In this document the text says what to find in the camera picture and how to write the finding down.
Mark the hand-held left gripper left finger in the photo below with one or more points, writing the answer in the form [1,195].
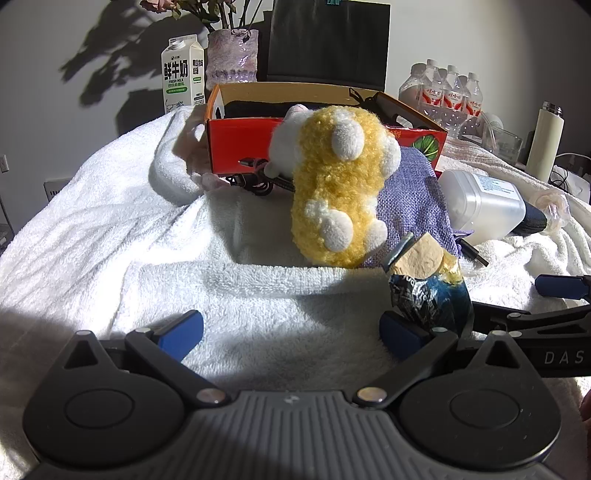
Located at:
[182,333]

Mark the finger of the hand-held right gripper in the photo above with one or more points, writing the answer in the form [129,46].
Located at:
[498,316]
[561,286]

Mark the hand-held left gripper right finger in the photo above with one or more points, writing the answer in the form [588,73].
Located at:
[400,336]

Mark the blue snack wrapper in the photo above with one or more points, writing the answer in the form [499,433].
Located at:
[429,295]

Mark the purple cloth pouch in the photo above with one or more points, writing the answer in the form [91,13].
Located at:
[411,198]

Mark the yellow and white plush toy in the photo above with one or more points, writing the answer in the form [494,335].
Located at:
[332,184]

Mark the orange cardboard box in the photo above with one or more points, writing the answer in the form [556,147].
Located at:
[240,143]

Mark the navy zip case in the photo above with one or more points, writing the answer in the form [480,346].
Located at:
[535,220]

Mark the clear plastic bauble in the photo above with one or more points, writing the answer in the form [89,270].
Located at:
[553,203]

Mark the white towel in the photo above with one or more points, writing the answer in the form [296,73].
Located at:
[115,230]

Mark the white thermos bottle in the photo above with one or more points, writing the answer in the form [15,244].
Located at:
[545,143]

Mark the pink cloth scrap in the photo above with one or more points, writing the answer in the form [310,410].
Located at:
[212,182]

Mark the clear glass cup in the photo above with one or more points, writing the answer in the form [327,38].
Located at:
[503,141]

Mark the white cardboard box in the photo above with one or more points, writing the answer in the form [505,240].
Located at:
[57,188]

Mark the shrink-wrapped water bottle pack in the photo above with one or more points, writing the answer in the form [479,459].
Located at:
[438,97]

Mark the black cloth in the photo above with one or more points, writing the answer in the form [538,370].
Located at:
[258,108]

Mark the white milk carton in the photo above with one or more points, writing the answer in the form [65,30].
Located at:
[182,74]

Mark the purple glass vase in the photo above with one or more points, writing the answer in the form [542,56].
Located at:
[231,55]

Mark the black paper bag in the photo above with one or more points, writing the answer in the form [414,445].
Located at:
[323,41]

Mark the dried rose bouquet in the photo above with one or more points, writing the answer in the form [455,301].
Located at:
[184,8]

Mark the white wall socket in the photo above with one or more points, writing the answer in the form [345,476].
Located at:
[3,164]

